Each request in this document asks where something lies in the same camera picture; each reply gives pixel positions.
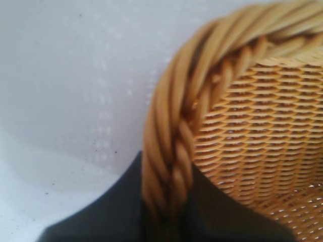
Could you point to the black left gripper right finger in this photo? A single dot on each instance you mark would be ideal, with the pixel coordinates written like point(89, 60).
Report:
point(222, 219)

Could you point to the tan woven wicker basket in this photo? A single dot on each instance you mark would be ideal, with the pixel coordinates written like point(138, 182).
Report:
point(252, 113)

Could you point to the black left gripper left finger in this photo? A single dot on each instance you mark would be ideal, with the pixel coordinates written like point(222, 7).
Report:
point(106, 219)

